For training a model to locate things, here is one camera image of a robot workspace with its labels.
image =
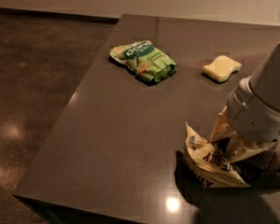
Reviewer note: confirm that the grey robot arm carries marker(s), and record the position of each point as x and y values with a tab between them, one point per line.
265	81

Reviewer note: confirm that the green snack bag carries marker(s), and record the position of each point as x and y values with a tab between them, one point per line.
144	60

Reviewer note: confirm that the brown Late July chip bag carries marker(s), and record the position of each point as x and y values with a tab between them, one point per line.
226	160

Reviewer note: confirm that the dark table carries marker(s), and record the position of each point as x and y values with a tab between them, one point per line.
115	154

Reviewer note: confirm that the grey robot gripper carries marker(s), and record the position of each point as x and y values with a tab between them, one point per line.
253	117

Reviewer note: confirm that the yellow sponge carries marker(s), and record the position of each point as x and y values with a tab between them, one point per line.
221	68

